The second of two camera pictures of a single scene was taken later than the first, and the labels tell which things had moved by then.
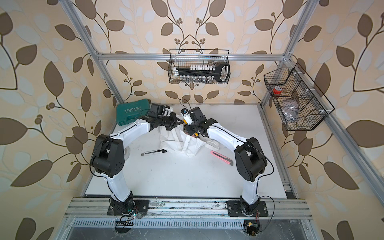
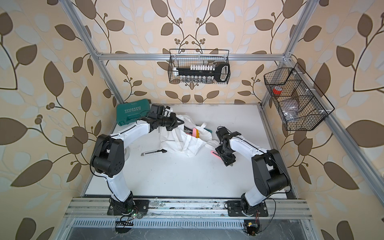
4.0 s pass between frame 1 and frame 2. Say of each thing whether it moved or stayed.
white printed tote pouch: stayed
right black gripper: moved
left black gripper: stayed
